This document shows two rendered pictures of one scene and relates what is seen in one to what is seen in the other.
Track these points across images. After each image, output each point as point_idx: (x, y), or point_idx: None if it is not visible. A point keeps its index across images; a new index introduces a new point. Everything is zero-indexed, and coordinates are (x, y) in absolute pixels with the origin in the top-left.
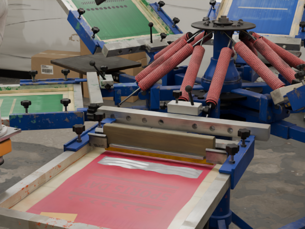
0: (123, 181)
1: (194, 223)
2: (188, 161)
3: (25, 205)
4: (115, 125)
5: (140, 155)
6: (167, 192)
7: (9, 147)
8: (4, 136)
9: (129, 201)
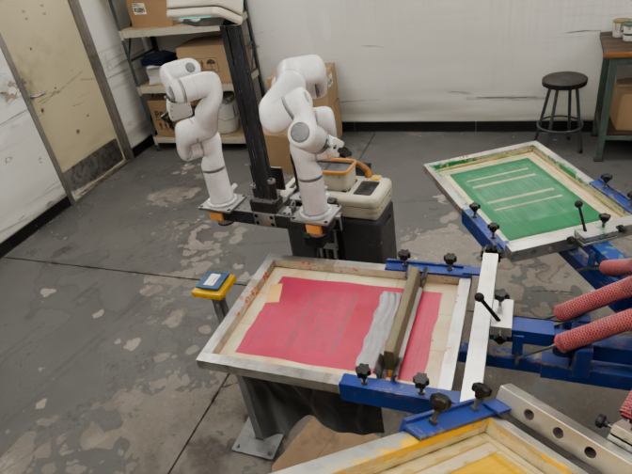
0: (341, 315)
1: (236, 364)
2: None
3: (293, 273)
4: (412, 274)
5: None
6: (319, 347)
7: (317, 231)
8: (308, 221)
9: (299, 325)
